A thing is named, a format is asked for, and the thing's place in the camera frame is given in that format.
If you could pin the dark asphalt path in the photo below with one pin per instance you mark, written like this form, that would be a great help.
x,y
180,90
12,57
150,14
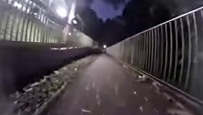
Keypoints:
x,y
111,87

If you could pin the dark trees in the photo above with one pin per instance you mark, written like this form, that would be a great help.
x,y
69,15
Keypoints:
x,y
138,18

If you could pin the leaf-littered verge strip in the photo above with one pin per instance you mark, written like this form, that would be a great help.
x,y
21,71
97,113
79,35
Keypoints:
x,y
44,87

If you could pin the metal railing with vertical bars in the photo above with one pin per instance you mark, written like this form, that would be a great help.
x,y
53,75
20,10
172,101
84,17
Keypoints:
x,y
176,54

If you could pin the pale kerb under railing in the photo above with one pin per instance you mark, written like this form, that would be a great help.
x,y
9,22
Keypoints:
x,y
174,87

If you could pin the concrete wall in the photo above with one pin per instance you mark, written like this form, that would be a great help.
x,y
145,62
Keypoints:
x,y
19,61

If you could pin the metal fence atop wall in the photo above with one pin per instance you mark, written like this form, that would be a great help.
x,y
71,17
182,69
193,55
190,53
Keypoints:
x,y
24,26

